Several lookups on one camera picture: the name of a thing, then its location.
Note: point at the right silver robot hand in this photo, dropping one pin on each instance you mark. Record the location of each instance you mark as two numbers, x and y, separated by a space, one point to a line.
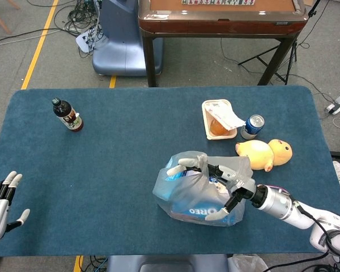
243 187

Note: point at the clear plastic bag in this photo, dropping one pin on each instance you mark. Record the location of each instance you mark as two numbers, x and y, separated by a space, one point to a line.
192 195

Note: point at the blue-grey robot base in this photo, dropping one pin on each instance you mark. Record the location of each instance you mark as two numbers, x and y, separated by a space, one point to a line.
122 42

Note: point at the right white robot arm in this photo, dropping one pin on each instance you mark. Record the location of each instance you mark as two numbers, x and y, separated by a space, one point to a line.
280 205

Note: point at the crumpled clear floor bag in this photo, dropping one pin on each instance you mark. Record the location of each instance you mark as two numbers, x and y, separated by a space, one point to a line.
248 263

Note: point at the yellow plush toy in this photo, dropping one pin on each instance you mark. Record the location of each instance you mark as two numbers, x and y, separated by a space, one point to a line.
260 154

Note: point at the blue drink can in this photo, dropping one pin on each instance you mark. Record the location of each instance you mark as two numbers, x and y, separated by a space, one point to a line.
253 127

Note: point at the light blue packet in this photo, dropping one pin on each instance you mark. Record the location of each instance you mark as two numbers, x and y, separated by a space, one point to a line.
174 177

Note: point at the plastic tray with orange food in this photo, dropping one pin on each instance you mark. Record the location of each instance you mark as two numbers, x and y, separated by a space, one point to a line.
221 113

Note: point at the dark tea bottle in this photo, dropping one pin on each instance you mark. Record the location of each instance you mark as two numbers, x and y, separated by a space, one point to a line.
69 117

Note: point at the white and grey power strip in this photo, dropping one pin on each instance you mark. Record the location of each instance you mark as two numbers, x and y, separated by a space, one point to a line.
338 103

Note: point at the blue felt table cover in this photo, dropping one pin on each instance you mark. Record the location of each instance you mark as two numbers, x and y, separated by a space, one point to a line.
116 170

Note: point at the black tripod stand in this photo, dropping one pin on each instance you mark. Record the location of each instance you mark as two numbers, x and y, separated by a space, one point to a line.
283 61

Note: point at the brown mahjong table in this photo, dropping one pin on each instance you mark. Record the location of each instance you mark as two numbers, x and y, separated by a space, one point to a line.
221 24

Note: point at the row of mahjong tiles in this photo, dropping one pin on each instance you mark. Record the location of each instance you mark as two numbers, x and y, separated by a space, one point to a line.
215 2

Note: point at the white power strip with plugs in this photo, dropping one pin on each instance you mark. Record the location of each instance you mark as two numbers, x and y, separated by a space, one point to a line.
85 41

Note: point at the grey robot pedestal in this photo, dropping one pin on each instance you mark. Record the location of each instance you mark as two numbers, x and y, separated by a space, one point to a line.
164 263

